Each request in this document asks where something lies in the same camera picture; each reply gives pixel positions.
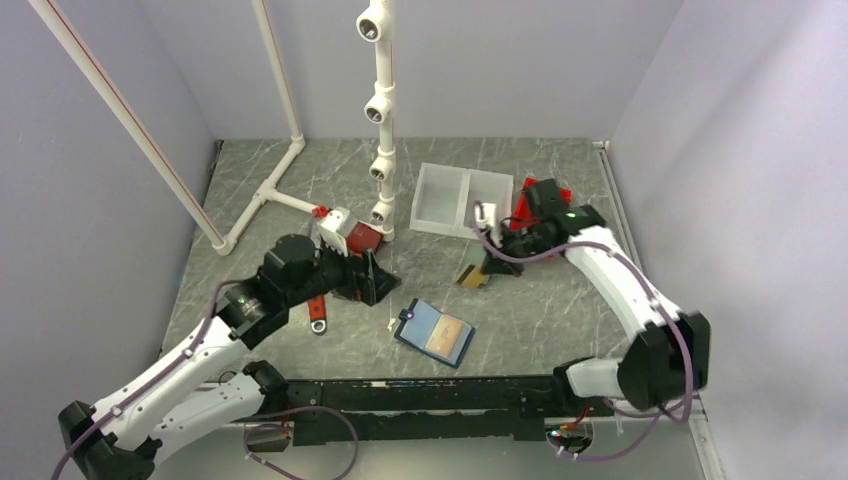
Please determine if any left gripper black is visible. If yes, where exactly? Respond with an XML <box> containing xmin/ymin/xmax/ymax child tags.
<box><xmin>286</xmin><ymin>234</ymin><xmax>401</xmax><ymax>308</ymax></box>

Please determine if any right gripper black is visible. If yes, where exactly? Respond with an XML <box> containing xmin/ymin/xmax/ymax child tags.
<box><xmin>480</xmin><ymin>220</ymin><xmax>554</xmax><ymax>277</ymax></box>

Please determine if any orange credit card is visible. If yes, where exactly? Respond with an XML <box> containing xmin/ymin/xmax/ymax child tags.
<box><xmin>456</xmin><ymin>265</ymin><xmax>490</xmax><ymax>289</ymax></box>
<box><xmin>426</xmin><ymin>314</ymin><xmax>465</xmax><ymax>357</ymax></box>

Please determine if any blue leather card holder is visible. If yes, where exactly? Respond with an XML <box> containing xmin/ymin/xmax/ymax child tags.
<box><xmin>393</xmin><ymin>298</ymin><xmax>476</xmax><ymax>369</ymax></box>

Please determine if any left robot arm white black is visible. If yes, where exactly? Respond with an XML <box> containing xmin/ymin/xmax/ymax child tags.
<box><xmin>52</xmin><ymin>234</ymin><xmax>401</xmax><ymax>479</ymax></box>

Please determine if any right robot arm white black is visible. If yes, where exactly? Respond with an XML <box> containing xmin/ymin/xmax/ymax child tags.
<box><xmin>472</xmin><ymin>179</ymin><xmax>711</xmax><ymax>421</ymax></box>

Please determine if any green leather card holder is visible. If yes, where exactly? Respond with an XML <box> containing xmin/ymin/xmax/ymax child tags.
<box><xmin>464</xmin><ymin>244</ymin><xmax>489</xmax><ymax>275</ymax></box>

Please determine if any red leather wallet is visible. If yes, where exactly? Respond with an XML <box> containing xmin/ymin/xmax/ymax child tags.
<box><xmin>346</xmin><ymin>221</ymin><xmax>383</xmax><ymax>254</ymax></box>

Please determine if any red plastic bin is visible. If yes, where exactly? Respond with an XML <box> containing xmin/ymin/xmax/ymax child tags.
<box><xmin>508</xmin><ymin>177</ymin><xmax>572</xmax><ymax>230</ymax></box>

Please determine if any clear plastic divided box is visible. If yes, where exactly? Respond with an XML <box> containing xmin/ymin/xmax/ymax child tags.
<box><xmin>409</xmin><ymin>163</ymin><xmax>514</xmax><ymax>239</ymax></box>

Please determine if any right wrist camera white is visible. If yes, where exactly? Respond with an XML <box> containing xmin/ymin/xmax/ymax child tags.
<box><xmin>473</xmin><ymin>201</ymin><xmax>501</xmax><ymax>246</ymax></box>

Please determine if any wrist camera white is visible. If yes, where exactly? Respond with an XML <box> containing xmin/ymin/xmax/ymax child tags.
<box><xmin>473</xmin><ymin>201</ymin><xmax>501</xmax><ymax>246</ymax></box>
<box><xmin>312</xmin><ymin>205</ymin><xmax>356</xmax><ymax>257</ymax></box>

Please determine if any adjustable wrench red handle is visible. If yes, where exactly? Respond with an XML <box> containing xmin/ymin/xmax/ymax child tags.
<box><xmin>307</xmin><ymin>294</ymin><xmax>328</xmax><ymax>336</ymax></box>

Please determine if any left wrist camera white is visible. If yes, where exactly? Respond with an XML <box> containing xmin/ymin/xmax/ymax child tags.
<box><xmin>312</xmin><ymin>205</ymin><xmax>356</xmax><ymax>257</ymax></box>

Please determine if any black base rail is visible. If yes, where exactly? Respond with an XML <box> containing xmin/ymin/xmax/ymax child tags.
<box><xmin>220</xmin><ymin>372</ymin><xmax>617</xmax><ymax>447</ymax></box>

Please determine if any white PVC pipe frame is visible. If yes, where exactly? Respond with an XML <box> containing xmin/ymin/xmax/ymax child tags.
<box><xmin>29</xmin><ymin>1</ymin><xmax>316</xmax><ymax>255</ymax></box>

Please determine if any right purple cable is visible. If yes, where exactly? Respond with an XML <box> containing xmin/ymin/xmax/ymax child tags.
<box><xmin>471</xmin><ymin>201</ymin><xmax>697</xmax><ymax>464</ymax></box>

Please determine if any aluminium extrusion frame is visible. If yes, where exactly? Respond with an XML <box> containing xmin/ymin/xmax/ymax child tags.
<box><xmin>126</xmin><ymin>376</ymin><xmax>697</xmax><ymax>479</ymax></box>

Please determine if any white PVC pipe post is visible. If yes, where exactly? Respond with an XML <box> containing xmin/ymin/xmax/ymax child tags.
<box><xmin>356</xmin><ymin>0</ymin><xmax>397</xmax><ymax>242</ymax></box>

